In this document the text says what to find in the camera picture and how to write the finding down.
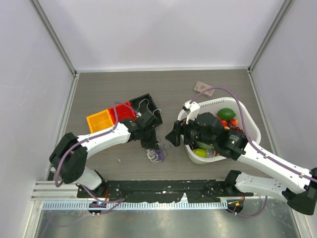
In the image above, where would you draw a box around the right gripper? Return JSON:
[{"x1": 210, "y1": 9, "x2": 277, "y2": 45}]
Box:
[{"x1": 165, "y1": 113, "x2": 216, "y2": 147}]

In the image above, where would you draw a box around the white cable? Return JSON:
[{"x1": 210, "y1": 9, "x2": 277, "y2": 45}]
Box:
[
  {"x1": 137, "y1": 98, "x2": 162, "y2": 117},
  {"x1": 146, "y1": 148, "x2": 161, "y2": 163}
]

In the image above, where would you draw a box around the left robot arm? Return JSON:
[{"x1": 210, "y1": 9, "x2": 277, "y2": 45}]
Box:
[{"x1": 49, "y1": 111, "x2": 159, "y2": 198}]

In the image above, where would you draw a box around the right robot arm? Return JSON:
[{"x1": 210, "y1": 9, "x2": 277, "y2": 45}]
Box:
[{"x1": 165, "y1": 113, "x2": 317, "y2": 215}]

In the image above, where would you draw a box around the green cantaloupe melon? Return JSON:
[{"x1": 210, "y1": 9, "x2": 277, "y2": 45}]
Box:
[{"x1": 195, "y1": 141, "x2": 214, "y2": 150}]

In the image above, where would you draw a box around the red plastic bin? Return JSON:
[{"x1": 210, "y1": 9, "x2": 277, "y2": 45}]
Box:
[{"x1": 108, "y1": 101, "x2": 136, "y2": 124}]

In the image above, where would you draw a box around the black plastic bin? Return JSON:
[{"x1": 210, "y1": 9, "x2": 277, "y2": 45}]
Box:
[{"x1": 129, "y1": 93, "x2": 162, "y2": 126}]

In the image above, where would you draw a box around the small green apple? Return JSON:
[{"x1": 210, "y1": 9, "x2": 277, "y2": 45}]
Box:
[{"x1": 193, "y1": 148, "x2": 207, "y2": 158}]

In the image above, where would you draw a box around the yellow plastic bin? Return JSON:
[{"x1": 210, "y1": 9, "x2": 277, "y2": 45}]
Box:
[{"x1": 86, "y1": 109, "x2": 114, "y2": 133}]

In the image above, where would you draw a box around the red white card box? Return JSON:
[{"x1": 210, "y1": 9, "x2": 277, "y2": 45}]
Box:
[{"x1": 193, "y1": 81, "x2": 214, "y2": 98}]

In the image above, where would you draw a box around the green lime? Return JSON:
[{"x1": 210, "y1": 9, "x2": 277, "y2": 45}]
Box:
[{"x1": 217, "y1": 108, "x2": 236, "y2": 121}]

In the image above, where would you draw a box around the white plastic basket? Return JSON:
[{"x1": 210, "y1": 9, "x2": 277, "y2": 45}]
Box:
[{"x1": 180, "y1": 97, "x2": 261, "y2": 165}]

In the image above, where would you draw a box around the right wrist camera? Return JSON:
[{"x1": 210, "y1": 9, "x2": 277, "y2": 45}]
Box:
[{"x1": 183, "y1": 101, "x2": 200, "y2": 124}]

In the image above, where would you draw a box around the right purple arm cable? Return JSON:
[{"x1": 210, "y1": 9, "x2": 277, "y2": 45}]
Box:
[{"x1": 190, "y1": 86, "x2": 317, "y2": 219}]

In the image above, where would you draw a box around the slotted cable duct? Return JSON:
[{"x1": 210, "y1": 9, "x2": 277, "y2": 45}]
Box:
[{"x1": 42, "y1": 200, "x2": 228, "y2": 211}]

